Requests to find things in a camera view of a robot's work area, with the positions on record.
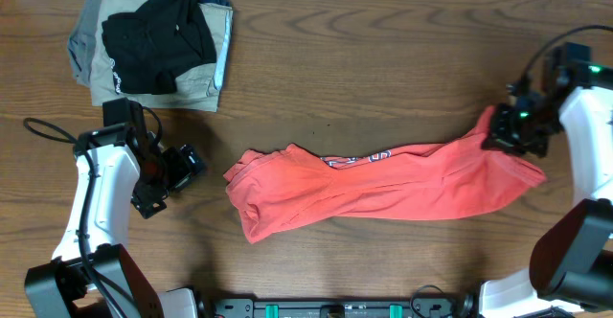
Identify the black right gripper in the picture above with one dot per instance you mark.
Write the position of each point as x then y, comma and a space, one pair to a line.
499, 139

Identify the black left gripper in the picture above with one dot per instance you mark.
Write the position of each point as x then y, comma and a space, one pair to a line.
185, 170

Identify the red orange t-shirt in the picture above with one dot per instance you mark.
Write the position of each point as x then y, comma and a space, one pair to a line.
291, 188

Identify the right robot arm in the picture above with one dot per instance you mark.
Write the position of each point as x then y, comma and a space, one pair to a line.
570, 271

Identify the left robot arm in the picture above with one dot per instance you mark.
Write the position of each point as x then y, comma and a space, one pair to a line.
91, 274

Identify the khaki folded garment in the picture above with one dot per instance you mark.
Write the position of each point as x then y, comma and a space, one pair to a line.
198, 88

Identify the black folded garment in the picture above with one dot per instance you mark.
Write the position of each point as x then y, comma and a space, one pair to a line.
155, 44

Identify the grey folded garment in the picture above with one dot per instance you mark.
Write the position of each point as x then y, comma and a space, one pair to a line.
82, 42

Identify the black mounting rail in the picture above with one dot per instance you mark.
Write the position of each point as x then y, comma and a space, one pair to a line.
427, 306

